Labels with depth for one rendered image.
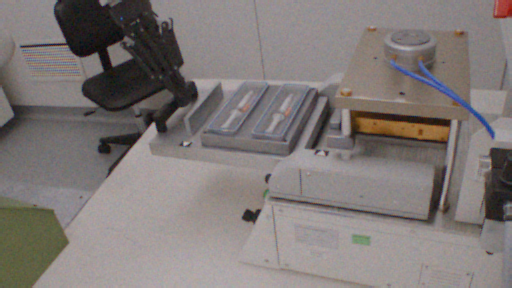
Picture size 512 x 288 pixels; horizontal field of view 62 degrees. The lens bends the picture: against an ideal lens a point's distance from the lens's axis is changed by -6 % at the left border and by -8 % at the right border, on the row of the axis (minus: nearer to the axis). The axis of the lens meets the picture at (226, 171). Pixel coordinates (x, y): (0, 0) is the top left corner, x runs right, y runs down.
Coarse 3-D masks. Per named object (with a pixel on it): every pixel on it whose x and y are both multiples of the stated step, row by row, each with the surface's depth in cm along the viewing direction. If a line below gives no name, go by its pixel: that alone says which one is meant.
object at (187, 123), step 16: (208, 96) 90; (224, 96) 97; (320, 96) 90; (176, 112) 94; (192, 112) 85; (208, 112) 91; (320, 112) 86; (176, 128) 89; (192, 128) 85; (304, 128) 82; (160, 144) 86; (176, 144) 84; (192, 144) 84; (304, 144) 78; (208, 160) 83; (224, 160) 81; (240, 160) 80; (256, 160) 78; (272, 160) 77
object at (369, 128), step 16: (352, 112) 67; (368, 112) 67; (352, 128) 68; (368, 128) 66; (384, 128) 65; (400, 128) 64; (416, 128) 63; (432, 128) 62; (448, 128) 61; (400, 144) 66; (416, 144) 65; (432, 144) 64
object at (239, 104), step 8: (240, 88) 91; (248, 88) 90; (256, 88) 90; (264, 88) 89; (232, 96) 89; (240, 96) 88; (248, 96) 88; (256, 96) 87; (232, 104) 86; (240, 104) 86; (248, 104) 85; (224, 112) 84; (232, 112) 84; (240, 112) 83; (216, 120) 82; (224, 120) 82; (232, 120) 81; (240, 120) 81; (216, 128) 80; (224, 128) 80; (232, 128) 79
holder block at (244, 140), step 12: (240, 84) 94; (264, 96) 89; (312, 96) 86; (264, 108) 85; (300, 108) 83; (312, 108) 86; (252, 120) 82; (300, 120) 80; (204, 132) 81; (240, 132) 80; (288, 132) 77; (300, 132) 80; (204, 144) 82; (216, 144) 81; (228, 144) 80; (240, 144) 79; (252, 144) 78; (264, 144) 77; (276, 144) 76; (288, 144) 75
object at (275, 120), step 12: (288, 84) 89; (300, 84) 89; (276, 96) 86; (288, 96) 85; (300, 96) 85; (276, 108) 83; (288, 108) 82; (264, 120) 80; (276, 120) 79; (288, 120) 79; (264, 132) 77; (276, 132) 76
